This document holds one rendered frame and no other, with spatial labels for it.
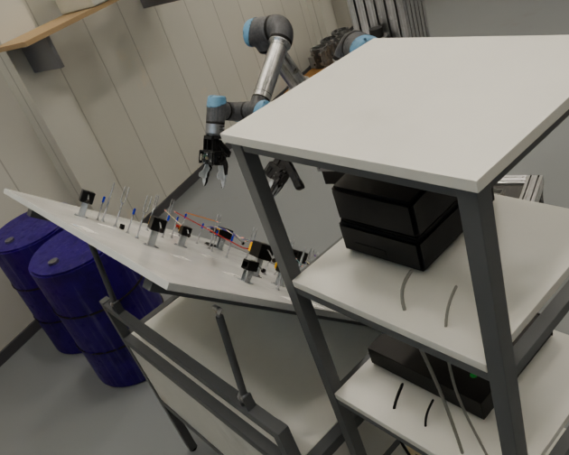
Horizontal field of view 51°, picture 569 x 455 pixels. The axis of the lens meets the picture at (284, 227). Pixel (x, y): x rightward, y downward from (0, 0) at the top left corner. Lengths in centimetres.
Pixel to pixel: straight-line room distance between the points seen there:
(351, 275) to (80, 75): 389
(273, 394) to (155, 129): 372
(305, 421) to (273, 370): 28
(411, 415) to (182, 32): 481
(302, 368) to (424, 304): 98
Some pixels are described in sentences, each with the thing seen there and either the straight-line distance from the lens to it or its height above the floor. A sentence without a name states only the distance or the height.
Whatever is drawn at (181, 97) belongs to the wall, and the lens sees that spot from 574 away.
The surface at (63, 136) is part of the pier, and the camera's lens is 461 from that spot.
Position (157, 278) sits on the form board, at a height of 160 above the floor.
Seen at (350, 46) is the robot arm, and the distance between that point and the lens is 226.
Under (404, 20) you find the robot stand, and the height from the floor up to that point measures 157.
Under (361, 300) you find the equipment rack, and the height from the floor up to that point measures 146.
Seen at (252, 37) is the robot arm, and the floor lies 171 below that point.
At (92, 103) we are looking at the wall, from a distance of 502.
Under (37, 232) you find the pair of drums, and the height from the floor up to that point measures 87.
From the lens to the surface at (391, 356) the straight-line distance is 162.
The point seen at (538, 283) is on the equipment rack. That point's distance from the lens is 125.
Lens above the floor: 227
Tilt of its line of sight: 30 degrees down
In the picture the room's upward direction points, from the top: 20 degrees counter-clockwise
